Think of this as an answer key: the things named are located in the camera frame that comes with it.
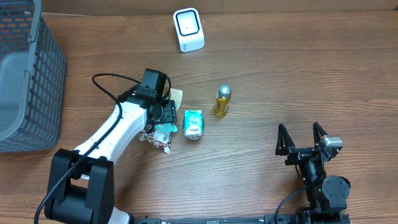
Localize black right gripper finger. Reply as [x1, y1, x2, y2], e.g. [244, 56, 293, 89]
[313, 122, 328, 145]
[275, 124, 295, 156]

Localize teal snack pack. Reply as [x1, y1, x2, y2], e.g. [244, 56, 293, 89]
[155, 123, 178, 133]

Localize beige brown snack pouch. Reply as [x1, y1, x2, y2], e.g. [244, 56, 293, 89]
[139, 88, 183, 153]

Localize green white tissue pack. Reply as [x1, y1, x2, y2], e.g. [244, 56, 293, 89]
[183, 110, 205, 140]

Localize yellow liquid bottle grey cap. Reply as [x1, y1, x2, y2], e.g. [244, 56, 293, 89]
[213, 84, 231, 118]

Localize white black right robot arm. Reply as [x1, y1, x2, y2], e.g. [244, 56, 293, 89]
[270, 122, 351, 224]

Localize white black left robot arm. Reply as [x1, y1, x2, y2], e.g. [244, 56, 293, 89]
[34, 68, 177, 224]

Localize white barcode scanner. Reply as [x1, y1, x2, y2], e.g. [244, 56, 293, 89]
[173, 7, 205, 53]

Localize grey plastic mesh basket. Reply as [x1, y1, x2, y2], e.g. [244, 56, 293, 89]
[1, 0, 67, 152]

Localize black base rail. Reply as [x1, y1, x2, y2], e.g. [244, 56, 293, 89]
[133, 213, 352, 224]

